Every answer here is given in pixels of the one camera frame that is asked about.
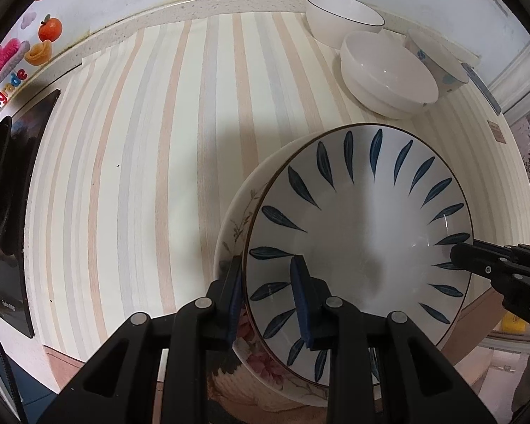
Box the black cable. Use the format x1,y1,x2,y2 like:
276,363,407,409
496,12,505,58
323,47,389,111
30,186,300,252
0,312,30,424

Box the plain white bowl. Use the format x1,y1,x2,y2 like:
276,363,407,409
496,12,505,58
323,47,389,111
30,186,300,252
340,32,438,120

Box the white plate pink flowers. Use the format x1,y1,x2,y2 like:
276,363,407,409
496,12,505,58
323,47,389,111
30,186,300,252
213,135,327,412

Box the black gas stove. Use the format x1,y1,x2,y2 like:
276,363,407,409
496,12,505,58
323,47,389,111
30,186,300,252
0,89,61,338

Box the white bowl black rim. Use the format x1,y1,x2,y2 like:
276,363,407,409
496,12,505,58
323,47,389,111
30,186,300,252
305,0,386,49

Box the colourful wall stickers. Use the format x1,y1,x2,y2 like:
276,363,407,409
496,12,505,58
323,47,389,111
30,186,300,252
0,0,64,108

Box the white bowl blue pattern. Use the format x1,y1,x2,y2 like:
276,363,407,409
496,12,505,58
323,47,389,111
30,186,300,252
403,29,469,98

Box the blue smartphone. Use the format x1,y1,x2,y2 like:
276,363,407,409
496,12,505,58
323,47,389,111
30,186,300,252
461,62,502,116

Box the blue leaf pattern plate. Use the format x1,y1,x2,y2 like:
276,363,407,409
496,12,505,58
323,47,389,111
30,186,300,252
243,124,473,387

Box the striped cat table mat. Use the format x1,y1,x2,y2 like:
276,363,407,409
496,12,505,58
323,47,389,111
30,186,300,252
23,11,530,412

